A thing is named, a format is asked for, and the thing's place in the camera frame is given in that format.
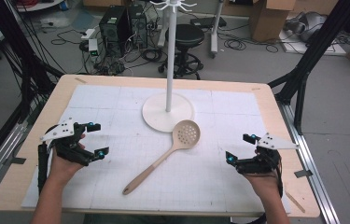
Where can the person's right hand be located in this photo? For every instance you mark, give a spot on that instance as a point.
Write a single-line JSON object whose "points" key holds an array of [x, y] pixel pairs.
{"points": [[264, 185]]}

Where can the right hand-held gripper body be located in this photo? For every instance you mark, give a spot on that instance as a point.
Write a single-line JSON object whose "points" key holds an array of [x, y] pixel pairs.
{"points": [[263, 165]]}

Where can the black computer tower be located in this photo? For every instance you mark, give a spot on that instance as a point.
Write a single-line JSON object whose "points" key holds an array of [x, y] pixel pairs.
{"points": [[113, 28], [137, 26]]}

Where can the large cardboard box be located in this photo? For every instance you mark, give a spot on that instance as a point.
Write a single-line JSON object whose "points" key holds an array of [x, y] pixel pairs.
{"points": [[272, 21]]}

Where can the person's left hand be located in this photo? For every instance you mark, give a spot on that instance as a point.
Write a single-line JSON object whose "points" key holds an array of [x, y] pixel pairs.
{"points": [[62, 169]]}

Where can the black round stool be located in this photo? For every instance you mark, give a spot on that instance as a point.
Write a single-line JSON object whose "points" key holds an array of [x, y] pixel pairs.
{"points": [[189, 35]]}

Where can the white power strip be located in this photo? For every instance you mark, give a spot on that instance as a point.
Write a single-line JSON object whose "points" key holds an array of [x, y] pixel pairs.
{"points": [[88, 34]]}

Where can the white floor board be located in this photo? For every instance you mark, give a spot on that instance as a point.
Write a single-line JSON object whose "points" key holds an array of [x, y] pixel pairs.
{"points": [[315, 46]]}

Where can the white metal stand leg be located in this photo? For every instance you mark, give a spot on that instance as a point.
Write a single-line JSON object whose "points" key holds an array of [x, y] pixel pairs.
{"points": [[215, 28]]}

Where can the black tape piece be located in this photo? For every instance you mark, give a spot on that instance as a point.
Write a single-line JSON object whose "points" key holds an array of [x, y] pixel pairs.
{"points": [[303, 173], [17, 160]]}

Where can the person's dark pants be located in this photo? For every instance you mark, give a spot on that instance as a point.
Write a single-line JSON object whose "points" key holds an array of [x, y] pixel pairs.
{"points": [[157, 219]]}

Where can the white hook rack stand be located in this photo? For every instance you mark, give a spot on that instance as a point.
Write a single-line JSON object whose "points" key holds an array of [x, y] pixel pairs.
{"points": [[170, 62]]}

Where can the white device with display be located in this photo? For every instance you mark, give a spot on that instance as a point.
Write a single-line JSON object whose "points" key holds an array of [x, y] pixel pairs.
{"points": [[94, 49]]}

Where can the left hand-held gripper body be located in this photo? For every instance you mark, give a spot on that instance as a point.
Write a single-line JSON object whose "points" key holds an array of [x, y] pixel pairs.
{"points": [[60, 130]]}

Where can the black flat box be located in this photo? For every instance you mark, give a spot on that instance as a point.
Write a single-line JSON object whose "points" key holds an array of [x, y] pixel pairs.
{"points": [[208, 21]]}

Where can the thin wooden stick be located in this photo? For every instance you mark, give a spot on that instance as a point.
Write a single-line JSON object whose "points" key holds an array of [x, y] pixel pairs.
{"points": [[294, 202]]}

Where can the black metal frame strut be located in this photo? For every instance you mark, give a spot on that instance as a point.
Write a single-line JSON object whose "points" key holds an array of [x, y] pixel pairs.
{"points": [[315, 53], [23, 62]]}

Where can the white grid mat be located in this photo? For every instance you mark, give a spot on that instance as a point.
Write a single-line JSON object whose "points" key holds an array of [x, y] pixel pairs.
{"points": [[132, 105]]}

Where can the white round table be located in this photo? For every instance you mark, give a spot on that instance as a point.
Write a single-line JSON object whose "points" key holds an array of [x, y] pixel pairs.
{"points": [[39, 5]]}

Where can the aluminium rail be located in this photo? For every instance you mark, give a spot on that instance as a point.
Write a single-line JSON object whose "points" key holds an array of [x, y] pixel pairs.
{"points": [[312, 168], [1, 155]]}

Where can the beige slotted spoon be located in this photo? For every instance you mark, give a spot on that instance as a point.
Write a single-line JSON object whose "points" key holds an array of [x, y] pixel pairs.
{"points": [[151, 171]]}

